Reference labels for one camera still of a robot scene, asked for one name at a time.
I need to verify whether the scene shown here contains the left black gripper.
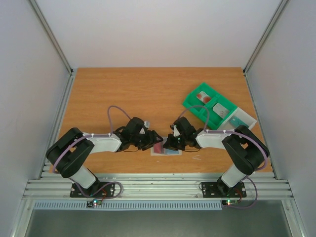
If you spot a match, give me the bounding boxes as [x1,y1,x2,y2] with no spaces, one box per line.
[131,130,163,151]

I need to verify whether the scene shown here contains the dark red striped card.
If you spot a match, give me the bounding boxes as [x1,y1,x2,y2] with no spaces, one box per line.
[153,142,164,154]

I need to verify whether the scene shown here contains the beige card holder wallet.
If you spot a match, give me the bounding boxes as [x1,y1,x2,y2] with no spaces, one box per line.
[150,137,182,156]

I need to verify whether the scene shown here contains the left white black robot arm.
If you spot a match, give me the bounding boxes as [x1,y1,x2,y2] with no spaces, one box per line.
[45,117,163,197]

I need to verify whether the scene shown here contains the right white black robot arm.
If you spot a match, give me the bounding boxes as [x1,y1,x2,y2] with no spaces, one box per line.
[163,117,270,197]

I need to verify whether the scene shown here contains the red white card in tray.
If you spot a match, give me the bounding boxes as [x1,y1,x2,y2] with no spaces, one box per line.
[196,91,211,104]

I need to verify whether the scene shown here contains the grey card in tray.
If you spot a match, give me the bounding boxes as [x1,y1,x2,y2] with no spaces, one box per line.
[212,103,230,119]

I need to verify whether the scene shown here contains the teal card in tray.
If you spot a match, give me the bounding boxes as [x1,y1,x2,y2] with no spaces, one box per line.
[229,116,246,128]

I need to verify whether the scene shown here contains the green plastic sorting tray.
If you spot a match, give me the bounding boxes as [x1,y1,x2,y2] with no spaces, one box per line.
[182,82,237,130]

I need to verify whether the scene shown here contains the right small circuit board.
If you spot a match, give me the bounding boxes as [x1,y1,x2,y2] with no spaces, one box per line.
[222,199,241,206]

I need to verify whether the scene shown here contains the small circuit board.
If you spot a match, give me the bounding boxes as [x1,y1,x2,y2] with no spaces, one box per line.
[222,199,241,206]
[86,199,103,208]

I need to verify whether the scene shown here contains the left small circuit board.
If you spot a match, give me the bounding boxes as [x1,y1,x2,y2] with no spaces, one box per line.
[86,199,103,208]

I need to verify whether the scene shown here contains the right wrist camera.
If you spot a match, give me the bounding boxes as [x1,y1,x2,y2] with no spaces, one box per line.
[170,124,181,137]

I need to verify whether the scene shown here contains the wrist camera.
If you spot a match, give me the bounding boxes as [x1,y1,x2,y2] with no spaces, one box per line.
[139,121,150,134]
[170,124,181,137]

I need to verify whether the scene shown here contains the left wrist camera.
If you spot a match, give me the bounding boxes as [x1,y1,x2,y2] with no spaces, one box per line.
[139,121,150,134]

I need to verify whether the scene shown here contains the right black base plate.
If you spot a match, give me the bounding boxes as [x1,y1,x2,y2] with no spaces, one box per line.
[198,182,247,198]

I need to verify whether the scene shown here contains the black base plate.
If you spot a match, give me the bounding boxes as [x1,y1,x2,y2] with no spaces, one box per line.
[70,182,118,198]
[198,182,247,198]

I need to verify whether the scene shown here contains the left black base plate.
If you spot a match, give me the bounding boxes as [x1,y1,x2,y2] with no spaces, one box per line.
[70,182,118,198]

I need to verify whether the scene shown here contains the aluminium rail frame front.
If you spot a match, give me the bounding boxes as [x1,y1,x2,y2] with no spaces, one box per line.
[23,172,294,200]

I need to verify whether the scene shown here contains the left aluminium frame post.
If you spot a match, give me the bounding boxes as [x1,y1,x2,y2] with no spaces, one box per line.
[27,0,74,75]

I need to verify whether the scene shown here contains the aluminium frame post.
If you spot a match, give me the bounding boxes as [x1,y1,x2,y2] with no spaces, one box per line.
[27,0,74,75]
[243,0,290,76]

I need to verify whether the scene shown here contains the grey slotted cable duct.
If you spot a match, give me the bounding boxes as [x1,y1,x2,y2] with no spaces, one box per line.
[33,200,222,211]

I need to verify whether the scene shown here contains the right aluminium frame post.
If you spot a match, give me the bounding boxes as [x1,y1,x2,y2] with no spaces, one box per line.
[243,0,290,76]

